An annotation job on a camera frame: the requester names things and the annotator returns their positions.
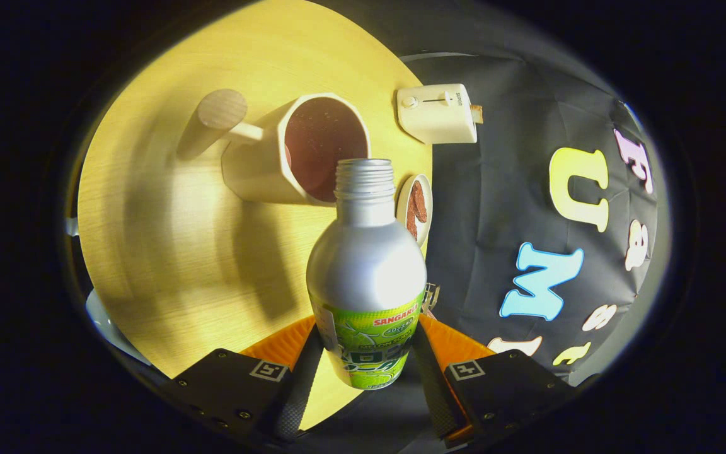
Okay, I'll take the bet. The white round plate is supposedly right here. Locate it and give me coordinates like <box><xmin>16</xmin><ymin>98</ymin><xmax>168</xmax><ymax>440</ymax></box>
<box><xmin>396</xmin><ymin>174</ymin><xmax>433</xmax><ymax>248</ymax></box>

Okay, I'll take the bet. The white toaster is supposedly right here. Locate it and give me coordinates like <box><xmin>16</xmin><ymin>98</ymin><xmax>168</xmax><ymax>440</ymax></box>
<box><xmin>396</xmin><ymin>83</ymin><xmax>478</xmax><ymax>145</ymax></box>

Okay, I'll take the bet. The silver bottle with green label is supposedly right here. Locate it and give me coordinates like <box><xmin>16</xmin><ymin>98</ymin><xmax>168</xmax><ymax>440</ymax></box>
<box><xmin>306</xmin><ymin>158</ymin><xmax>428</xmax><ymax>391</ymax></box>

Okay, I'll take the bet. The beige cup with wooden handle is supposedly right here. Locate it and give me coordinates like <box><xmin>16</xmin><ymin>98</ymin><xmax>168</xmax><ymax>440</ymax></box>
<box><xmin>176</xmin><ymin>88</ymin><xmax>372</xmax><ymax>207</ymax></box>

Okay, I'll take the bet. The wooden table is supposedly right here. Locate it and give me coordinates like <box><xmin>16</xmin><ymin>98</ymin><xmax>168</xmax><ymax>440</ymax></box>
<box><xmin>77</xmin><ymin>0</ymin><xmax>434</xmax><ymax>431</ymax></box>

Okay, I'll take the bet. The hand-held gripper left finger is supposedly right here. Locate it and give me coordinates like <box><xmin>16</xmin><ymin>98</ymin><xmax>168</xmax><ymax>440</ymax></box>
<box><xmin>171</xmin><ymin>315</ymin><xmax>325</xmax><ymax>442</ymax></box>

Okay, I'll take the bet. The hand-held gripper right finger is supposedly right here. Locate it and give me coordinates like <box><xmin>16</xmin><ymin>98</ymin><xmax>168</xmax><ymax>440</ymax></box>
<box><xmin>410</xmin><ymin>313</ymin><xmax>581</xmax><ymax>448</ymax></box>

